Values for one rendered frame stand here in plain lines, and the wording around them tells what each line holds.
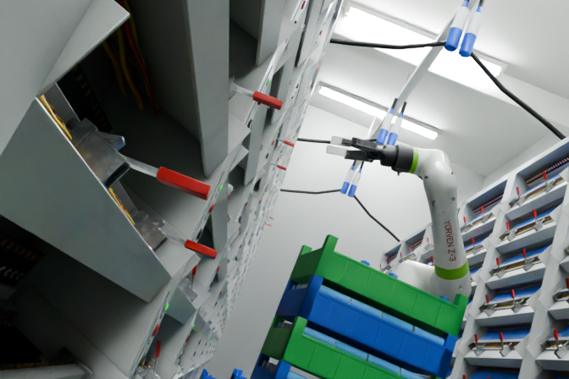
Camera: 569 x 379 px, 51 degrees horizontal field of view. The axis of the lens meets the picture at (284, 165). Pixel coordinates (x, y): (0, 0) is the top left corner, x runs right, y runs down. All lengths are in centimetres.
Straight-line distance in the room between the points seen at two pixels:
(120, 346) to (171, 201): 20
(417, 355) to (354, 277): 18
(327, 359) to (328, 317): 7
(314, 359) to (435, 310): 25
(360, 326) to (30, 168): 90
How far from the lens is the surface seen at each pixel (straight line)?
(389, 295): 115
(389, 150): 206
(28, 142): 27
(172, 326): 153
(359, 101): 582
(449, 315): 120
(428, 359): 118
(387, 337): 115
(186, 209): 85
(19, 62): 23
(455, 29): 308
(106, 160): 40
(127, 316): 84
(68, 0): 25
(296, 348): 110
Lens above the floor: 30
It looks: 18 degrees up
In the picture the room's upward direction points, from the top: 23 degrees clockwise
